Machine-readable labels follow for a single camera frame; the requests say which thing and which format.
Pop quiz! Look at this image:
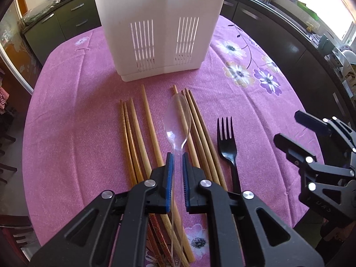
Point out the clear plastic spoon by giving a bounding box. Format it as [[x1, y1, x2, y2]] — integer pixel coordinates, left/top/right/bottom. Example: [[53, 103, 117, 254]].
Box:
[[164, 94, 188, 266]]

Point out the dark kitchen counter right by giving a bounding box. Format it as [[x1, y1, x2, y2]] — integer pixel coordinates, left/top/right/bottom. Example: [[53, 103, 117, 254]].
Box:
[[221, 0, 355, 127]]

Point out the dark kitchen cabinet left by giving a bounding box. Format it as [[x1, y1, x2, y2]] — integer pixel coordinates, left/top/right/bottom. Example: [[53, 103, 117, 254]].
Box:
[[22, 0, 101, 65]]

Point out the wooden chopstick right group outer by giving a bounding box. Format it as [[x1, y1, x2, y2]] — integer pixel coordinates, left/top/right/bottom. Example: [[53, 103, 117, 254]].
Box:
[[188, 90, 227, 190]]

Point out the wooden chopstick group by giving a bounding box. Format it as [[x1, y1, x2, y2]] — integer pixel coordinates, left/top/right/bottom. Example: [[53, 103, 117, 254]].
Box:
[[188, 90, 227, 190], [182, 89, 212, 180], [185, 89, 220, 184]]

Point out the wooden chopstick right group inner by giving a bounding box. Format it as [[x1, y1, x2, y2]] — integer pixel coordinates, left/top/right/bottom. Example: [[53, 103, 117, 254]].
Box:
[[182, 89, 212, 180]]

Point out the black plastic fork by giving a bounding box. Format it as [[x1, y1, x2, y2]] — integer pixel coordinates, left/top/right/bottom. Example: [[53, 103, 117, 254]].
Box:
[[217, 117, 241, 194]]

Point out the wooden chopstick right group middle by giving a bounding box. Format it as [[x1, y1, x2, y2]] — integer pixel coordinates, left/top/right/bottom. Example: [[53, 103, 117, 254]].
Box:
[[185, 89, 220, 184]]

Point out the pink floral tablecloth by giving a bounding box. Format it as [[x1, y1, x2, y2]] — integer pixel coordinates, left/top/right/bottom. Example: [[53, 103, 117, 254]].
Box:
[[22, 15, 326, 267]]

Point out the light wooden chopstick under spoon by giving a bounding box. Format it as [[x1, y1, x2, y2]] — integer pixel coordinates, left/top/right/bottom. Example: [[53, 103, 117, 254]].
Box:
[[166, 85, 200, 168]]

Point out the white plastic utensil holder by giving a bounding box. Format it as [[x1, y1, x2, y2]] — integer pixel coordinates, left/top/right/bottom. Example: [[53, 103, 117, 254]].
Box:
[[95, 0, 224, 82]]

